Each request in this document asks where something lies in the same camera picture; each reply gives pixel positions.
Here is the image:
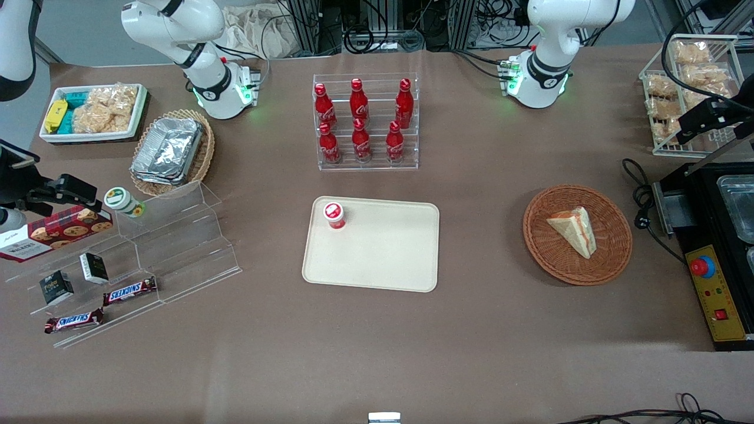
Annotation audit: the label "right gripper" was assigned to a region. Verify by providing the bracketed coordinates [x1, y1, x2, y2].
[0, 174, 98, 235]

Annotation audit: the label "triangular sandwich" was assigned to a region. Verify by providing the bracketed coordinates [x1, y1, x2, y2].
[546, 206, 597, 260]

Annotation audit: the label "oval tan wicker basket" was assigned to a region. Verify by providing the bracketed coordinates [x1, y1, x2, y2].
[130, 109, 216, 198]

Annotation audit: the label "round brown wicker basket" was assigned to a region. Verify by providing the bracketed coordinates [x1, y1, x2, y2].
[522, 184, 633, 287]

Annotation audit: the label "beige plastic tray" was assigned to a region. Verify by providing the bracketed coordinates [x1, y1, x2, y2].
[302, 196, 441, 293]

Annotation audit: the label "small rice cracker bag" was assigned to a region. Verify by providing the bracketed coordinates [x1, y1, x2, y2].
[645, 74, 678, 98]
[651, 117, 683, 144]
[683, 84, 735, 107]
[682, 64, 731, 88]
[673, 40, 712, 64]
[646, 96, 684, 120]

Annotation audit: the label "red tartan cookie box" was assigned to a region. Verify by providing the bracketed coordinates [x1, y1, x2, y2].
[0, 205, 114, 263]

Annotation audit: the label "black appliance with yellow panel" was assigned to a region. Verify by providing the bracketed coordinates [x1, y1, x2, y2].
[653, 127, 754, 352]

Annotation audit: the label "green lidded yoghurt cup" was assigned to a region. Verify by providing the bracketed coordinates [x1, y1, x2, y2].
[104, 187, 145, 218]

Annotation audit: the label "small black carton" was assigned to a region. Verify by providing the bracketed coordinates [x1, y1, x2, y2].
[39, 270, 75, 306]
[80, 253, 110, 285]

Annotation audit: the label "yellow snack packet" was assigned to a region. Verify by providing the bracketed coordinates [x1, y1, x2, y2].
[44, 99, 70, 134]

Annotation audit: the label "large rice cracker bag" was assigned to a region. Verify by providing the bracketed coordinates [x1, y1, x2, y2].
[72, 85, 137, 134]

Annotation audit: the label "teal snack packet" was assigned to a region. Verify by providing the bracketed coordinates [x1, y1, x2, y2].
[59, 90, 92, 135]

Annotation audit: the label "Snickers chocolate bar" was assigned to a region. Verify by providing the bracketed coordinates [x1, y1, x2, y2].
[103, 276, 158, 307]
[44, 307, 105, 334]

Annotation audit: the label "white rectangular snack bin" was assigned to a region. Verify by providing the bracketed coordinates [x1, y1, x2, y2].
[39, 83, 149, 144]

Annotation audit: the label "stack of foil trays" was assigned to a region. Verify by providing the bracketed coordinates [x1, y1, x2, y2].
[131, 117, 204, 186]

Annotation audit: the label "clear acrylic stepped shelf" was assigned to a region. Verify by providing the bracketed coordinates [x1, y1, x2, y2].
[5, 180, 243, 349]

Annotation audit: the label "beige crumpled cloth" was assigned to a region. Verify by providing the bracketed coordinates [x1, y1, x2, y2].
[221, 5, 295, 59]

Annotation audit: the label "red cola bottle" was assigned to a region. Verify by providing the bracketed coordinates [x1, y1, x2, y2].
[385, 121, 405, 164]
[313, 82, 338, 129]
[395, 78, 414, 129]
[318, 122, 341, 165]
[349, 78, 369, 125]
[351, 118, 372, 163]

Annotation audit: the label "red lidded small cup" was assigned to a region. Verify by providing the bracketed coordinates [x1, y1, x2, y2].
[322, 201, 347, 230]

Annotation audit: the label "clear acrylic bottle rack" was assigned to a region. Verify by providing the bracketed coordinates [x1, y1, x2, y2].
[312, 72, 420, 172]

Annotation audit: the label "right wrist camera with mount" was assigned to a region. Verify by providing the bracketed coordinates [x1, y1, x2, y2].
[0, 140, 41, 204]

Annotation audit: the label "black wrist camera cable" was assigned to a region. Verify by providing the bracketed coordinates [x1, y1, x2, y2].
[661, 26, 754, 110]

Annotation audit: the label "white wire rack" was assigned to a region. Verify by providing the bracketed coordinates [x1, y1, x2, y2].
[639, 34, 754, 158]

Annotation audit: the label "black power cable with plug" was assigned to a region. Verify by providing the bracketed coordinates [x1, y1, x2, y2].
[622, 158, 687, 264]

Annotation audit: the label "aluminium frame post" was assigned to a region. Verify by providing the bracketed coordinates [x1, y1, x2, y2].
[451, 0, 478, 51]
[287, 0, 322, 57]

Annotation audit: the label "black floor cables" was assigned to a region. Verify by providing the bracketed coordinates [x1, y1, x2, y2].
[557, 393, 754, 424]

